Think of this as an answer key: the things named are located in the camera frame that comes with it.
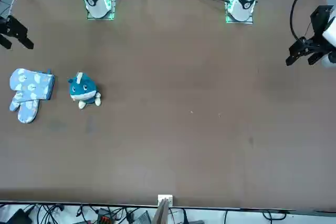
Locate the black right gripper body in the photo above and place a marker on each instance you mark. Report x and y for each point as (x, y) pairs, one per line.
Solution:
(5, 26)

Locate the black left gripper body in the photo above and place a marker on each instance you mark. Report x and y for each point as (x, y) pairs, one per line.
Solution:
(319, 19)

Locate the blue patterned oven mitt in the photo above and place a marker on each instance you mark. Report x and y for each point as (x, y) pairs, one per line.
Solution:
(27, 112)
(31, 82)

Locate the small blue plush doll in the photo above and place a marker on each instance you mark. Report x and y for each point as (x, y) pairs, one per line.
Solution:
(81, 89)

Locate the large black power adapter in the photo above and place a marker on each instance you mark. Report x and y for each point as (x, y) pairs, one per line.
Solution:
(19, 217)

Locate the power strip with red switches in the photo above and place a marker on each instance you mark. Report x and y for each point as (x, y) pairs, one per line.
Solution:
(106, 218)

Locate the ribbed power adapter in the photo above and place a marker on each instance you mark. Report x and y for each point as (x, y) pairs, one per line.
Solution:
(144, 218)

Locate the white post bracket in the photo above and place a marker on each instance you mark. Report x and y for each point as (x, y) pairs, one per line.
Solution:
(169, 198)

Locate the aluminium camera post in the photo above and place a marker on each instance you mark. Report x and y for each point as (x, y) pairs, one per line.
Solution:
(160, 213)

